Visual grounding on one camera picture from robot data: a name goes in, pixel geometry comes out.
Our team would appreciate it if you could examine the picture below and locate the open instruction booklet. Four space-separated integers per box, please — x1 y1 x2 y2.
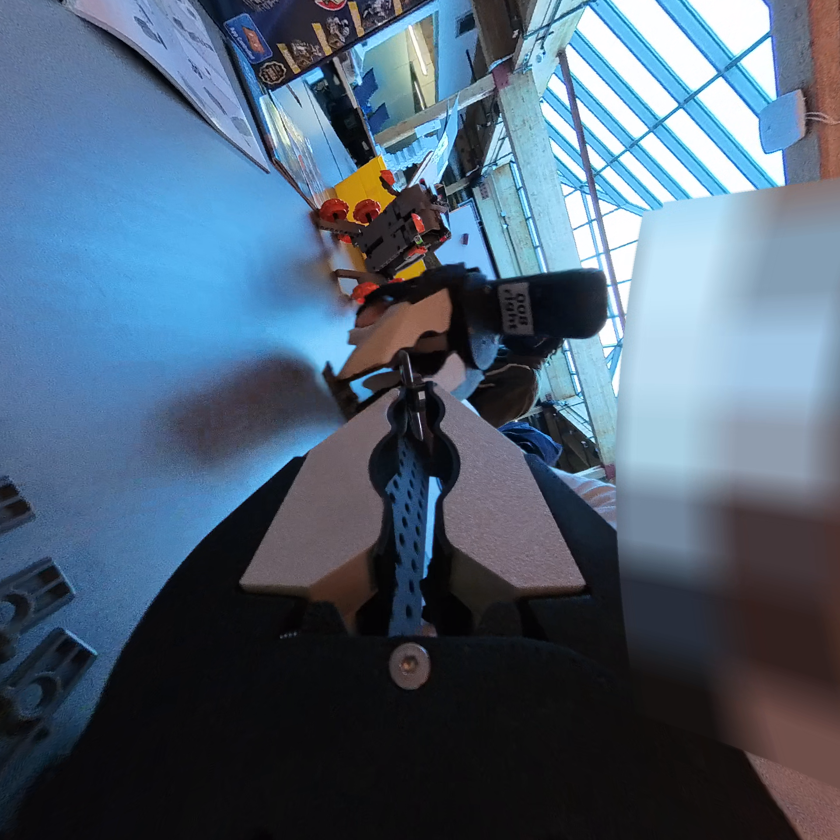
66 0 271 174

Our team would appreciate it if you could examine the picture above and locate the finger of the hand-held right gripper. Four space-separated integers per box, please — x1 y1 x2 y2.
346 287 455 360
336 353 469 399

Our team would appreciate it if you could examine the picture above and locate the grey brick plate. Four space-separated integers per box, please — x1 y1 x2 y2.
0 558 76 660
0 626 98 775
0 478 35 534

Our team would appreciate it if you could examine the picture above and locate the blue denim cloth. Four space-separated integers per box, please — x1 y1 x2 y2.
497 422 564 475

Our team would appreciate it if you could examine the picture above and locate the dark perforated brick plate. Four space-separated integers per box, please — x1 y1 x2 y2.
322 361 361 422

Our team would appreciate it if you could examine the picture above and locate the white wall device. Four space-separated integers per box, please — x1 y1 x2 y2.
758 91 807 155

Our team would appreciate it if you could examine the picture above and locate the grey desk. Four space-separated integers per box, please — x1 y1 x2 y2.
0 0 460 815

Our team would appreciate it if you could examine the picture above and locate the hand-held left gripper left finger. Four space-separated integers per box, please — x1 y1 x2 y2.
239 387 401 634

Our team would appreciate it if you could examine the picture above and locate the whiteboard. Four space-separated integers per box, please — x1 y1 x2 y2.
451 200 501 280

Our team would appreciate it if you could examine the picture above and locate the small dark axle brick piece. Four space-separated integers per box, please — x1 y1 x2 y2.
397 351 435 455

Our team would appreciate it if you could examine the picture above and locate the yellow box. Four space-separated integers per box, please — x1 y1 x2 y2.
326 156 431 284

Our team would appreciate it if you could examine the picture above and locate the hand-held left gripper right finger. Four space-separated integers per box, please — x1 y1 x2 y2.
427 384 587 623

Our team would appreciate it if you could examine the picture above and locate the dark printed toy kit box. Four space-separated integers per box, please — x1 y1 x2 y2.
197 0 438 206

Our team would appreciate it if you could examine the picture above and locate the brick vehicle with orange wheels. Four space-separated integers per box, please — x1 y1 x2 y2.
318 171 455 304

